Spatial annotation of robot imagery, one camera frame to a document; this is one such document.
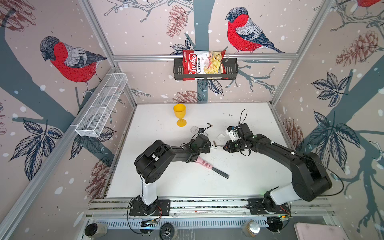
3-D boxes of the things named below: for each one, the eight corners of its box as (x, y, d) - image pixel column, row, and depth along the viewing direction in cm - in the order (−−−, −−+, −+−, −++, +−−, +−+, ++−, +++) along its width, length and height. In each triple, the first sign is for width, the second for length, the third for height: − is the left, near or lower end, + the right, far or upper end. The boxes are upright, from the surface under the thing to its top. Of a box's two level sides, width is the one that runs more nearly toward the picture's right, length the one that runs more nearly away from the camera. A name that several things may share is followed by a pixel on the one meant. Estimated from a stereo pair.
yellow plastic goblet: (176, 127, 109) (173, 112, 96) (176, 119, 114) (174, 103, 101) (186, 127, 109) (185, 112, 96) (186, 119, 114) (185, 103, 101)
